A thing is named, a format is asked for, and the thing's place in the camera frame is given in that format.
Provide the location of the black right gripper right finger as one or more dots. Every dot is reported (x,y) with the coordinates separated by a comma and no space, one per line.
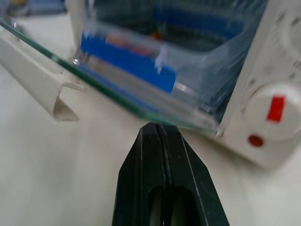
(188,179)

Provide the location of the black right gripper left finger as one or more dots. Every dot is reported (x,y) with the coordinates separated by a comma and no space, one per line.
(136,179)

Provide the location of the clear food container blue lid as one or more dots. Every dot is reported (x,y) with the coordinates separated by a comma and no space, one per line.
(131,60)

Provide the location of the red indicator lamp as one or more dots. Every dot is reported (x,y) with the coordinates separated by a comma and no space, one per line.
(255,140)

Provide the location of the white knob with red mark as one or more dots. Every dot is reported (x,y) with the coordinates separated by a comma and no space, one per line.
(261,106)

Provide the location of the glass toaster oven door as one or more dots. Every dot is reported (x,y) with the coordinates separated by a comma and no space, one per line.
(122,96)

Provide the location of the white toaster oven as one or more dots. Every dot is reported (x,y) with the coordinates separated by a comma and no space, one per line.
(258,70)

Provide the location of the dark blue background object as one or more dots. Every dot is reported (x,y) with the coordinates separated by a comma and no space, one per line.
(35,5)

